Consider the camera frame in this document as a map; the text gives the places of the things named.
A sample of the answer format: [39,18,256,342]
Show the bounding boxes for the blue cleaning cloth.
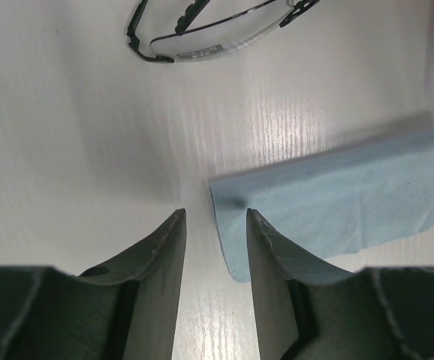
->
[209,128,434,283]

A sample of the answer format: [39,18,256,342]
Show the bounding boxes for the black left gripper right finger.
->
[246,209,434,359]

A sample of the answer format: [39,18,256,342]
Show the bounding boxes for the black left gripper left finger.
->
[0,209,186,359]

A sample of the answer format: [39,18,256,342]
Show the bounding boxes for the black frame glasses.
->
[126,1,318,64]

